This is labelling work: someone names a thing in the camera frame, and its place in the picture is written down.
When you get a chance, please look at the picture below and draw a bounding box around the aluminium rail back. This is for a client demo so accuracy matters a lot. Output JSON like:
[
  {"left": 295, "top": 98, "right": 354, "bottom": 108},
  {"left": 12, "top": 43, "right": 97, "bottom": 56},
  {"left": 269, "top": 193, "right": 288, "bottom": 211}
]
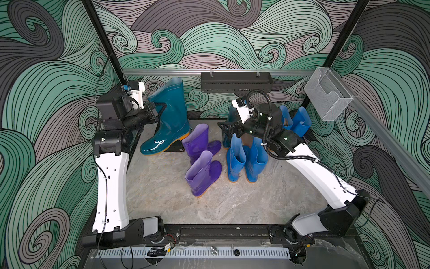
[{"left": 123, "top": 68, "right": 315, "bottom": 76}]

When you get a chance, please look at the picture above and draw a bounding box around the purple rain boot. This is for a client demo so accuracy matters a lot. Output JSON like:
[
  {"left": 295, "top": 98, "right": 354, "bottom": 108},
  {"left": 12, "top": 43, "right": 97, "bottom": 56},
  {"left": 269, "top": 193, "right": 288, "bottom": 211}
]
[
  {"left": 181, "top": 123, "right": 222, "bottom": 165},
  {"left": 185, "top": 150, "right": 222, "bottom": 197}
]

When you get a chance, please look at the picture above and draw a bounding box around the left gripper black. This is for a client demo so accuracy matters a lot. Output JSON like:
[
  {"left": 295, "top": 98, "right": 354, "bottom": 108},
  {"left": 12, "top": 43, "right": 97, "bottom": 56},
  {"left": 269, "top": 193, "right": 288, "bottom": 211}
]
[{"left": 120, "top": 103, "right": 165, "bottom": 135}]

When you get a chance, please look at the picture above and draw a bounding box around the light blue boot front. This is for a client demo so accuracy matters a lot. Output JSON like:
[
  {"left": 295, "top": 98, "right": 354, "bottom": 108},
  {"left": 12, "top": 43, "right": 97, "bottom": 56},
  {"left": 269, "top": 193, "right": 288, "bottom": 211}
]
[{"left": 226, "top": 134, "right": 246, "bottom": 182}]

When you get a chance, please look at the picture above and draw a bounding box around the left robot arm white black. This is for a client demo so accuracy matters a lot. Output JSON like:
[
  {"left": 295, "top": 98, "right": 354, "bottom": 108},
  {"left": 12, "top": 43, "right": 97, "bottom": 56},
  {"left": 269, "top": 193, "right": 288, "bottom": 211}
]
[{"left": 82, "top": 81, "right": 165, "bottom": 249}]

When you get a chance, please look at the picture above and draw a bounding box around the white perforated front strip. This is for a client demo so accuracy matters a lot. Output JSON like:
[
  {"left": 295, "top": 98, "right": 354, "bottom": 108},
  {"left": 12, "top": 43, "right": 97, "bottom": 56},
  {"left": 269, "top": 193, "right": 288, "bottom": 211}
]
[{"left": 100, "top": 247, "right": 291, "bottom": 260}]

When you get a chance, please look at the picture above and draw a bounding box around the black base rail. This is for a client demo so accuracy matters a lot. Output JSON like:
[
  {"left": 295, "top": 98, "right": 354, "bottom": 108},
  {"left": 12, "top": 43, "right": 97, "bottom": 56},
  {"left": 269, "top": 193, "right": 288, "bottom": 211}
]
[{"left": 161, "top": 223, "right": 357, "bottom": 244}]

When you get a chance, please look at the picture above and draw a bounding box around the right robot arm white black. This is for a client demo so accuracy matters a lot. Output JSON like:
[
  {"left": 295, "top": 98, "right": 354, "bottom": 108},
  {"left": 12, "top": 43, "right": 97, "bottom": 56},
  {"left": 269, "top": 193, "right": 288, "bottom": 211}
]
[{"left": 219, "top": 97, "right": 370, "bottom": 242}]

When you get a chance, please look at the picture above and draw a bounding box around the white mesh wire basket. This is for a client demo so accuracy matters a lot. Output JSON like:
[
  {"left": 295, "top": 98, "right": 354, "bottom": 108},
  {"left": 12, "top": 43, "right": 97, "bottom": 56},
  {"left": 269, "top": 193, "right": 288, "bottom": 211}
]
[{"left": 304, "top": 67, "right": 353, "bottom": 122}]

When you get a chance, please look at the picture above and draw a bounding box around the light blue boot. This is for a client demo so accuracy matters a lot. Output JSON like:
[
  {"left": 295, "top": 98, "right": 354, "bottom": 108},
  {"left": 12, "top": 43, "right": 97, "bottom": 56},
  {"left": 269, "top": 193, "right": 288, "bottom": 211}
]
[
  {"left": 226, "top": 134, "right": 246, "bottom": 182},
  {"left": 243, "top": 137, "right": 268, "bottom": 183}
]

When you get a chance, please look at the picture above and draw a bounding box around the purple rain boot front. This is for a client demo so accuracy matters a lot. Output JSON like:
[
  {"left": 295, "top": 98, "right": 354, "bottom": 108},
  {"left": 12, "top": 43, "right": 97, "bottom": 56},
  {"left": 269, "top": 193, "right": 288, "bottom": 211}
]
[{"left": 185, "top": 150, "right": 222, "bottom": 197}]

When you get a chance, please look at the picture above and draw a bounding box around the purple rain boot back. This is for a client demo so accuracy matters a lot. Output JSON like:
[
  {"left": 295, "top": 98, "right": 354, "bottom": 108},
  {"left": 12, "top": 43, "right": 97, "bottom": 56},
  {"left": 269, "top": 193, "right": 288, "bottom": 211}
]
[{"left": 181, "top": 123, "right": 222, "bottom": 165}]

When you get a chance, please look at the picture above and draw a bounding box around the light blue boot back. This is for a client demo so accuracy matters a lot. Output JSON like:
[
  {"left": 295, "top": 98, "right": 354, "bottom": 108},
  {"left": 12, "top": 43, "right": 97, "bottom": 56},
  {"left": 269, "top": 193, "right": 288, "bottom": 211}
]
[{"left": 243, "top": 137, "right": 268, "bottom": 183}]

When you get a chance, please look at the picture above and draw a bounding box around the aluminium rail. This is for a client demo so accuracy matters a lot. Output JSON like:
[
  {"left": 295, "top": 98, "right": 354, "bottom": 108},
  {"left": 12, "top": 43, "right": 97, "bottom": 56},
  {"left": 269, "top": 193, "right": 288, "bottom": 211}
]
[
  {"left": 333, "top": 71, "right": 430, "bottom": 197},
  {"left": 123, "top": 68, "right": 315, "bottom": 76}
]

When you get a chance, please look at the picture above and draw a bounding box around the dark teal boot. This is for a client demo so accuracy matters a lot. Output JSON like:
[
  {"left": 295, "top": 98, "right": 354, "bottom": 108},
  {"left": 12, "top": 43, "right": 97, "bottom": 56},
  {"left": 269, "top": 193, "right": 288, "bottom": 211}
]
[
  {"left": 140, "top": 77, "right": 190, "bottom": 155},
  {"left": 221, "top": 106, "right": 240, "bottom": 149}
]

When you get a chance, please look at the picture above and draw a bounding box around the black wall shelf tray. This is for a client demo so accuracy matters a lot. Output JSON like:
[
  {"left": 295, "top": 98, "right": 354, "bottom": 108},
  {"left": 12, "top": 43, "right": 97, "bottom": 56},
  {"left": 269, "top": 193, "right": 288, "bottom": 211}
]
[{"left": 200, "top": 71, "right": 273, "bottom": 96}]

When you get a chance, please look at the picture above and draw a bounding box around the dark teal boot back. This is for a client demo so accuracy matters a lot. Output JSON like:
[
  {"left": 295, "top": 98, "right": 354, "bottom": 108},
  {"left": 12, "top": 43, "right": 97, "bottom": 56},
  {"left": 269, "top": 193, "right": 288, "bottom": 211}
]
[{"left": 221, "top": 106, "right": 240, "bottom": 149}]

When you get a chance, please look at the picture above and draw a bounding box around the blue rain boot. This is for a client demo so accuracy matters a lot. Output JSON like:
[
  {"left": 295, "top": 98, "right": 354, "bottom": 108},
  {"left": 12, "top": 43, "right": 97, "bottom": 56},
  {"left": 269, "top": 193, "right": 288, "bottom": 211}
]
[
  {"left": 279, "top": 105, "right": 293, "bottom": 130},
  {"left": 292, "top": 106, "right": 311, "bottom": 137}
]

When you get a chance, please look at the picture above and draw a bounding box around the black hard case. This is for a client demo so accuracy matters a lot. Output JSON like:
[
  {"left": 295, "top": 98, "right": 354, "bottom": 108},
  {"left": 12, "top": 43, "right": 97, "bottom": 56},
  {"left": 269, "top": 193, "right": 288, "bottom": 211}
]
[{"left": 165, "top": 140, "right": 185, "bottom": 152}]

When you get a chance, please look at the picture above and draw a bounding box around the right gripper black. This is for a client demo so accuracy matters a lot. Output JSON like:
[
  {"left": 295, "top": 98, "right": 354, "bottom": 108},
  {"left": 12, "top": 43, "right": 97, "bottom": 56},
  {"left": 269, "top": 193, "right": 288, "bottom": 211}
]
[{"left": 219, "top": 109, "right": 271, "bottom": 142}]

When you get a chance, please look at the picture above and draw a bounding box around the aluminium rail right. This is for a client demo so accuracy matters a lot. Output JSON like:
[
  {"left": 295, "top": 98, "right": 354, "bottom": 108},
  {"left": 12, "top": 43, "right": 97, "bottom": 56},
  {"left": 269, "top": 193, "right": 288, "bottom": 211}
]
[{"left": 333, "top": 71, "right": 430, "bottom": 197}]

